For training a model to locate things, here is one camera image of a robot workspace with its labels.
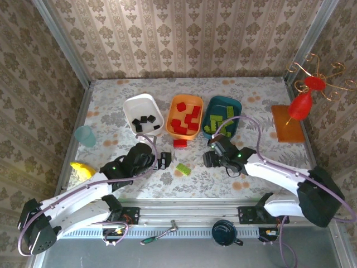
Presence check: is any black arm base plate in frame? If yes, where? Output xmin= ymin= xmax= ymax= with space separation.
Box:
xmin=238 ymin=205 xmax=291 ymax=224
xmin=111 ymin=206 xmax=140 ymax=224

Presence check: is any grey slotted cable duct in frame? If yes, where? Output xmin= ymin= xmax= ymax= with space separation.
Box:
xmin=60 ymin=226 xmax=262 ymax=238

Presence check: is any translucent teal plastic cup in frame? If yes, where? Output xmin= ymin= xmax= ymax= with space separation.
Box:
xmin=74 ymin=125 xmax=97 ymax=148

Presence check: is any copper wire stand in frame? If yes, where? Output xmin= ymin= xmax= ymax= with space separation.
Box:
xmin=284 ymin=52 xmax=357 ymax=125

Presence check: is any aluminium table side rail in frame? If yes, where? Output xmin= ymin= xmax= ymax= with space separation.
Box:
xmin=52 ymin=83 xmax=94 ymax=196
xmin=283 ymin=76 xmax=321 ymax=179

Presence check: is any aluminium corner post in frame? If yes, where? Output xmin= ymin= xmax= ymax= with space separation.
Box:
xmin=32 ymin=0 xmax=91 ymax=88
xmin=284 ymin=0 xmax=340 ymax=82

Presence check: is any orange plastic container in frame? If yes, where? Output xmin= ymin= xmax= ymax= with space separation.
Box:
xmin=166 ymin=94 xmax=205 ymax=140

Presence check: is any aluminium front rail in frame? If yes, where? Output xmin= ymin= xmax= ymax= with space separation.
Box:
xmin=41 ymin=198 xmax=338 ymax=227

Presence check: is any yellow toy banana bunch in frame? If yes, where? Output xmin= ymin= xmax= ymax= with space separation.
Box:
xmin=69 ymin=161 xmax=97 ymax=179

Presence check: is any dark blue mug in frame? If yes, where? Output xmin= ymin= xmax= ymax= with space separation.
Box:
xmin=211 ymin=219 xmax=244 ymax=247

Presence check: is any teal plastic container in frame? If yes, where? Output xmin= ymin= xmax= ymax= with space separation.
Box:
xmin=201 ymin=95 xmax=243 ymax=140

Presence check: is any red plastic goblet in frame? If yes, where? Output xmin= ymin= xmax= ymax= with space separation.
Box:
xmin=287 ymin=75 xmax=326 ymax=121

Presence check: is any white plastic container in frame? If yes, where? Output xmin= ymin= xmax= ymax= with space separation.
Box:
xmin=122 ymin=93 xmax=165 ymax=137

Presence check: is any orange wooden board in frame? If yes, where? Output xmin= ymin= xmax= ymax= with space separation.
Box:
xmin=271 ymin=104 xmax=306 ymax=143

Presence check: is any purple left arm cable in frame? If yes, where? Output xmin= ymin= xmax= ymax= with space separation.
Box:
xmin=17 ymin=133 xmax=159 ymax=256

